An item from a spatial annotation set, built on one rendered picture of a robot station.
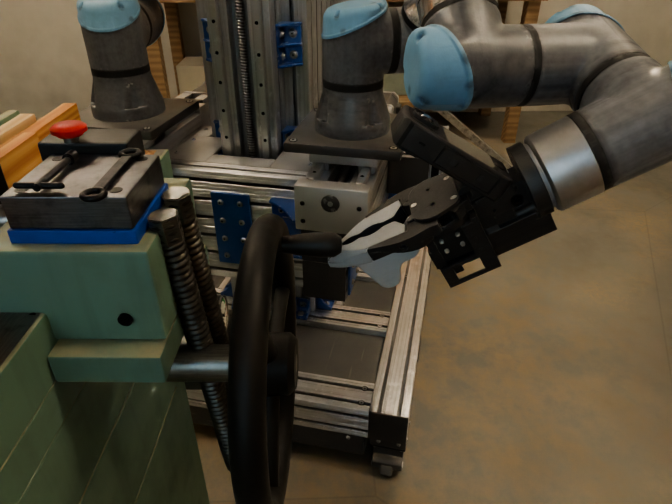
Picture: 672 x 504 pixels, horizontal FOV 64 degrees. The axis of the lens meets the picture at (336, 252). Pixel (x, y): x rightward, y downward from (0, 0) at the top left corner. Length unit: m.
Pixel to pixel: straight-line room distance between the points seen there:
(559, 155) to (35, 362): 0.46
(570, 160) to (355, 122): 0.60
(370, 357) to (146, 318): 1.00
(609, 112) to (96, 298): 0.45
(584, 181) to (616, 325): 1.59
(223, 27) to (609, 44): 0.81
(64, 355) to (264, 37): 0.82
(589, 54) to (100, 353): 0.50
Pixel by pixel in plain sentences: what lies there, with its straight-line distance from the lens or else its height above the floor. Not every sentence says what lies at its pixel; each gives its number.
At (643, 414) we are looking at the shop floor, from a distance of 1.78.
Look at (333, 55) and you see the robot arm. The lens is 1.02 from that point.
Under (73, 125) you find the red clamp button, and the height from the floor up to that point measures 1.02.
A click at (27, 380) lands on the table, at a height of 0.87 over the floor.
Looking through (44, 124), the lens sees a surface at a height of 0.94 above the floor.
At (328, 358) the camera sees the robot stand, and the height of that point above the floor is 0.21.
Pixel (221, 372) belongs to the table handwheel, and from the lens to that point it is 0.52.
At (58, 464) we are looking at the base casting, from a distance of 0.55.
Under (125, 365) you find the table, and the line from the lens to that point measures 0.49.
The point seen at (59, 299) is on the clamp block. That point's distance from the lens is 0.49.
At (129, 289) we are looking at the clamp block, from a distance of 0.46.
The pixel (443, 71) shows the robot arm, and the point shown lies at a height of 1.06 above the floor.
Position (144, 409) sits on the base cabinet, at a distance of 0.73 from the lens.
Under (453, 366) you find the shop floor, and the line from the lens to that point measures 1.73.
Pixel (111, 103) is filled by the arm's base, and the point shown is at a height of 0.86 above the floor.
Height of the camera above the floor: 1.18
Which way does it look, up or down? 32 degrees down
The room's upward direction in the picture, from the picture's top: straight up
